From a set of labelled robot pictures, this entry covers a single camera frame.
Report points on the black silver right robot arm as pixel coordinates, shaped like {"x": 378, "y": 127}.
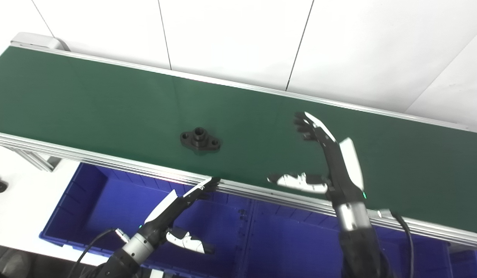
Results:
{"x": 358, "y": 243}

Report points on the aluminium conveyor leg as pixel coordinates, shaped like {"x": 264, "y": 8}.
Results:
{"x": 35, "y": 159}

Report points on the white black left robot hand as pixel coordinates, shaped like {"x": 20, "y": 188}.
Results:
{"x": 165, "y": 212}

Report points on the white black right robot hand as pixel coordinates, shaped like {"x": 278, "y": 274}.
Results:
{"x": 340, "y": 173}

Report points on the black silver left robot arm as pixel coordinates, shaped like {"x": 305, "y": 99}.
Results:
{"x": 130, "y": 253}

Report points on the blue plastic bin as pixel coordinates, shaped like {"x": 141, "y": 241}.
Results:
{"x": 107, "y": 208}
{"x": 292, "y": 243}
{"x": 470, "y": 264}

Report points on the green conveyor belt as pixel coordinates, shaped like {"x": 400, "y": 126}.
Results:
{"x": 107, "y": 112}
{"x": 107, "y": 164}

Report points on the black flanged machine part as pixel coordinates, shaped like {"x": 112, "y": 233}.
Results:
{"x": 199, "y": 141}

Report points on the grey conveyor end housing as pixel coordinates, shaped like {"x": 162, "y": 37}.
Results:
{"x": 37, "y": 40}

